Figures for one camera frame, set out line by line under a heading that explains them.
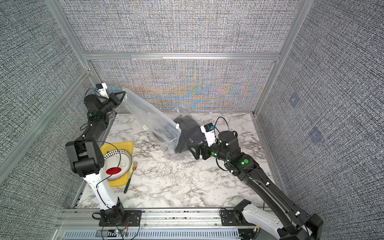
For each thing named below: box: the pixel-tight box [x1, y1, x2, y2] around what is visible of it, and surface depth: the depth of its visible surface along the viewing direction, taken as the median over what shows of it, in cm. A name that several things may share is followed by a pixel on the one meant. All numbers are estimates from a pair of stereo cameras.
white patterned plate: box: [103, 149, 133, 182], surface depth 92 cm
